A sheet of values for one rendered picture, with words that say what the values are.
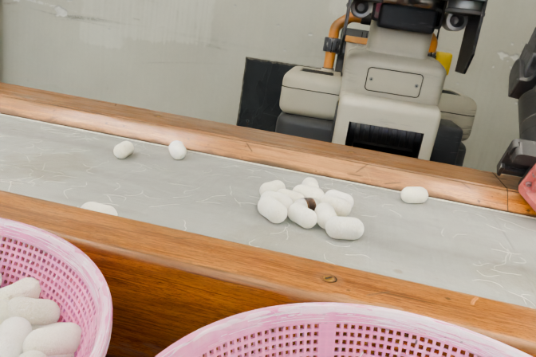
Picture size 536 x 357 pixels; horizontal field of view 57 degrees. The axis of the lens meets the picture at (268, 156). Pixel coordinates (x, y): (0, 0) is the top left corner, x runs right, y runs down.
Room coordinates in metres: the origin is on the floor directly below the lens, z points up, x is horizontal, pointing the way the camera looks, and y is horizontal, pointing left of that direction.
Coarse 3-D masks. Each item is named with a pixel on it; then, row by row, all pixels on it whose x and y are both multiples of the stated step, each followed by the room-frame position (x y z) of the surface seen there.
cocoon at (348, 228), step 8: (336, 216) 0.44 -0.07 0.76; (328, 224) 0.44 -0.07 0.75; (336, 224) 0.43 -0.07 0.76; (344, 224) 0.43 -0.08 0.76; (352, 224) 0.44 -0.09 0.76; (360, 224) 0.44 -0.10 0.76; (328, 232) 0.44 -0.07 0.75; (336, 232) 0.43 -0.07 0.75; (344, 232) 0.43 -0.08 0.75; (352, 232) 0.43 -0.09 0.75; (360, 232) 0.44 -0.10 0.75
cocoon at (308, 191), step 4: (296, 188) 0.52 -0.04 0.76; (300, 188) 0.52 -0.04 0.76; (304, 188) 0.52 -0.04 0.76; (308, 188) 0.52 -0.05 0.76; (312, 188) 0.52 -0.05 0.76; (316, 188) 0.52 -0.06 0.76; (300, 192) 0.52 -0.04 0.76; (304, 192) 0.52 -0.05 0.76; (308, 192) 0.52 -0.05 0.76; (312, 192) 0.52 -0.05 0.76; (316, 192) 0.52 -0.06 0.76; (320, 192) 0.52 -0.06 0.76; (304, 196) 0.51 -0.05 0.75; (308, 196) 0.51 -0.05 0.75; (312, 196) 0.51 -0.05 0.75; (316, 196) 0.51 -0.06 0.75; (320, 196) 0.51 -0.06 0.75
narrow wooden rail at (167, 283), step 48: (0, 192) 0.37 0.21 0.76; (96, 240) 0.32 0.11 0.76; (144, 240) 0.33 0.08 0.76; (192, 240) 0.34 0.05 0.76; (144, 288) 0.30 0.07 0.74; (192, 288) 0.30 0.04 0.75; (240, 288) 0.29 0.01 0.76; (288, 288) 0.29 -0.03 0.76; (336, 288) 0.30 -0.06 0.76; (384, 288) 0.31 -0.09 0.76; (432, 288) 0.32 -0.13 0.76; (144, 336) 0.30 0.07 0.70; (528, 336) 0.27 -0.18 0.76
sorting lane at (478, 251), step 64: (0, 128) 0.64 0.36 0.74; (64, 128) 0.69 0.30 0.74; (64, 192) 0.46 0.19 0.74; (128, 192) 0.48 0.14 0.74; (192, 192) 0.51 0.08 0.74; (256, 192) 0.54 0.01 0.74; (384, 192) 0.61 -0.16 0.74; (320, 256) 0.40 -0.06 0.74; (384, 256) 0.42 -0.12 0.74; (448, 256) 0.44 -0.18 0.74; (512, 256) 0.46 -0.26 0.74
